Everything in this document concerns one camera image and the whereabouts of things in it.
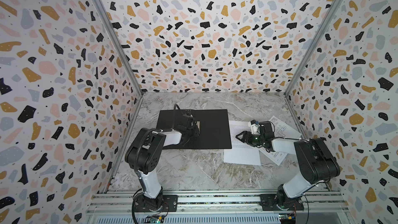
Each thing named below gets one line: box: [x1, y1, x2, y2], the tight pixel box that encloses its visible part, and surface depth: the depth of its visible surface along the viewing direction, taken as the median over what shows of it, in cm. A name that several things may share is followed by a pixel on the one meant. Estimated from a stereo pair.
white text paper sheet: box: [223, 120, 262, 166], surface depth 94 cm
